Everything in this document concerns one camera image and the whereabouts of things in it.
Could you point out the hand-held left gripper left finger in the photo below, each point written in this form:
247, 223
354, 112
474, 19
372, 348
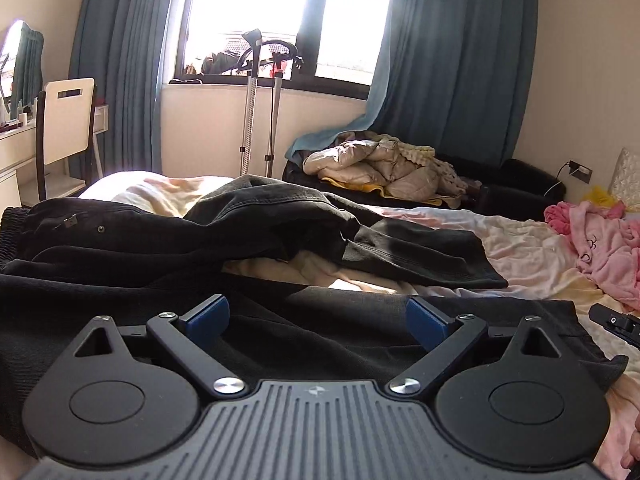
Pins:
210, 317

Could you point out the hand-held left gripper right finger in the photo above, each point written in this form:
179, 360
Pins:
425, 320

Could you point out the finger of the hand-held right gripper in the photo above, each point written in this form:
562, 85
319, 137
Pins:
612, 322

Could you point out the black pants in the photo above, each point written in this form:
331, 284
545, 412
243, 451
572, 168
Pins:
310, 330

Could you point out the person's right hand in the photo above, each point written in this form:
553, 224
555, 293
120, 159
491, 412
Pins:
633, 452

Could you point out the pink fleece garment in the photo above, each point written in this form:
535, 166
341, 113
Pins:
607, 247

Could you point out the pink and cream bed blanket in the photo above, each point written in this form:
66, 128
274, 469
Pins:
530, 255

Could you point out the yellow cloth item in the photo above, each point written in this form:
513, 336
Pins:
600, 195

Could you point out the white patterned pillow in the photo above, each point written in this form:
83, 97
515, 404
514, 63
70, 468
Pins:
627, 175

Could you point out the yellow cloth under jacket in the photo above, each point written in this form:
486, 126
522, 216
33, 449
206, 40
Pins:
350, 186

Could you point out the beige down jacket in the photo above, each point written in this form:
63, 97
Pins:
370, 165

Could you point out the black sofa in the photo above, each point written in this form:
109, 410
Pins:
520, 185

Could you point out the cream bobble blanket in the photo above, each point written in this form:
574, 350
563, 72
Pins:
417, 152

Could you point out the metal crutches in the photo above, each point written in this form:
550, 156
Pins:
251, 110

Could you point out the dark flat object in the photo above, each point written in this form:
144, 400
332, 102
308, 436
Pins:
186, 80

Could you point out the white desk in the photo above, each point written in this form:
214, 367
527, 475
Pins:
15, 152

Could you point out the blue curtain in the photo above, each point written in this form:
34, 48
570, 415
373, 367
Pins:
120, 70
455, 60

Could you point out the dark framed window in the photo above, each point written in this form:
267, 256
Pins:
280, 5

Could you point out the wall socket with plug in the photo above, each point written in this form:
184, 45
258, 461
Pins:
581, 171

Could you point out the white chair with dark frame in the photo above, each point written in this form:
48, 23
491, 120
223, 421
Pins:
65, 120

